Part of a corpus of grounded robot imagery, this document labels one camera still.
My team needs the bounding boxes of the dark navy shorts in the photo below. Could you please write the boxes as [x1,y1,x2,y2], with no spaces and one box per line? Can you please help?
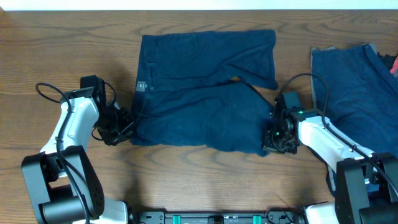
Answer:
[131,30,278,156]

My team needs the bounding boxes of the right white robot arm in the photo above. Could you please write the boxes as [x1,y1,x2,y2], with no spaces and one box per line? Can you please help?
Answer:
[262,92,397,223]

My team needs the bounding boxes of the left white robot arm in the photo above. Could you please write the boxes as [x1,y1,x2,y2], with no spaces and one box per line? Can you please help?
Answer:
[21,75,135,224]

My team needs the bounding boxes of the blue denim garment pile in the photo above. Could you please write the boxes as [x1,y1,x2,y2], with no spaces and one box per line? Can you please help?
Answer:
[310,44,397,155]

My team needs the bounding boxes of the red garment in pile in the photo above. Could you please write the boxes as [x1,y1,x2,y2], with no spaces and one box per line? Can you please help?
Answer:
[390,57,398,75]

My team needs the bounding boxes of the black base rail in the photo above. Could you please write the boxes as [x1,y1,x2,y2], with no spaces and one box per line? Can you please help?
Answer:
[128,207,308,224]

